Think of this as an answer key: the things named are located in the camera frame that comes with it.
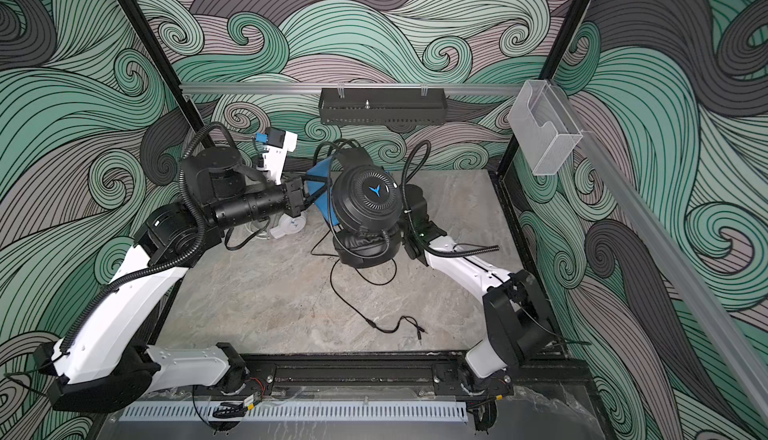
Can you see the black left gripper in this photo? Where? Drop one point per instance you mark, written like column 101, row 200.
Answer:
column 293, row 193

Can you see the white headphones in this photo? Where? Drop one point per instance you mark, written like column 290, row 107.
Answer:
column 284, row 226

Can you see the black gaming headphones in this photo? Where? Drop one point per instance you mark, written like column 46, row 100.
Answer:
column 359, row 200

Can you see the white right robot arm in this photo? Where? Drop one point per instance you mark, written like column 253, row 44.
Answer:
column 518, row 319

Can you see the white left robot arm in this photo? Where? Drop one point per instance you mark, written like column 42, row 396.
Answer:
column 101, row 365

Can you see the black corrugated right conduit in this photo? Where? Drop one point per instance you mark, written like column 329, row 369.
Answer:
column 414, row 162

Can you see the black corrugated conduit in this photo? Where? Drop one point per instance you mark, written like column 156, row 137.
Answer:
column 199, row 223
column 414, row 162

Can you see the black corrugated left conduit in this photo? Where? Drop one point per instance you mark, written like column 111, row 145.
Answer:
column 199, row 223

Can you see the black perforated wall tray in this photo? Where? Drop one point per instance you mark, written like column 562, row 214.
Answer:
column 382, row 106

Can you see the black left rear frame post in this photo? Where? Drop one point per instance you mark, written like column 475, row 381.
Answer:
column 184, row 117

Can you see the black frame post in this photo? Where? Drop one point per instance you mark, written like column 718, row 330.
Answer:
column 572, row 21
column 184, row 117

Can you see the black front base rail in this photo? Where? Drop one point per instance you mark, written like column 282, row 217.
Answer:
column 434, row 372

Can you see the clear plastic wall bin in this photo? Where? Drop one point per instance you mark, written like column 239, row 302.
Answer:
column 545, row 125

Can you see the aluminium right rail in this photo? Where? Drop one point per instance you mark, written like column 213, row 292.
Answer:
column 740, row 356

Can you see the white slotted cable duct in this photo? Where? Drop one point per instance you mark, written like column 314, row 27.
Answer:
column 303, row 411

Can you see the black right rear frame post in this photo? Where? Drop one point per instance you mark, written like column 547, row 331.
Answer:
column 572, row 21

